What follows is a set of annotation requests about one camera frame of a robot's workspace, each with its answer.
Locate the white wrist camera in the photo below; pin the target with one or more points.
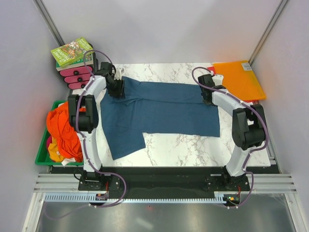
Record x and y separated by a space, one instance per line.
118 74
217 78

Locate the yellow shirt in bin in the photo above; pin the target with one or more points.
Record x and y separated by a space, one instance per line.
54 153

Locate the blue polo shirt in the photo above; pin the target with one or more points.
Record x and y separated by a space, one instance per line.
155 107

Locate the green plastic bin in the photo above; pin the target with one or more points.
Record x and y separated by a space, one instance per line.
43 158

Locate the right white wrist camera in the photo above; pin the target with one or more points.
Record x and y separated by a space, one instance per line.
217 78

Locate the grey slotted cable duct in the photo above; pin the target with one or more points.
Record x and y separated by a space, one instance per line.
103 197

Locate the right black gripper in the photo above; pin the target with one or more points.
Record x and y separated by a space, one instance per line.
207 103

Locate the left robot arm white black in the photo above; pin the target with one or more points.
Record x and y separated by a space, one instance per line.
83 110

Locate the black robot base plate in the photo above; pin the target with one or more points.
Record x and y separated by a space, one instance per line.
166 182

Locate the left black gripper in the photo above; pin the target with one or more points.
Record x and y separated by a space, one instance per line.
120 92

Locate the black pink drawer organizer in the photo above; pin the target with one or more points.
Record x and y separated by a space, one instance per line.
77 78

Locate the red plastic folder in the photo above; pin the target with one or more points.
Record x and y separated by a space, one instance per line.
237 79

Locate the orange shirt in bin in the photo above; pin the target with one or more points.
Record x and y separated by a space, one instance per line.
63 133

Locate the dark green book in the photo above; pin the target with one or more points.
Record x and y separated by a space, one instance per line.
88 61

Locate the light green book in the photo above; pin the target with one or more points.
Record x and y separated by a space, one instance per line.
71 52

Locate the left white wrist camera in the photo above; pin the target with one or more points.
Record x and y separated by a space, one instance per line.
118 74

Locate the orange plastic folder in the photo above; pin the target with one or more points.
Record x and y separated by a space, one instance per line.
256 89

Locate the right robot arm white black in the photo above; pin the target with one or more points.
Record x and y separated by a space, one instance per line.
249 130

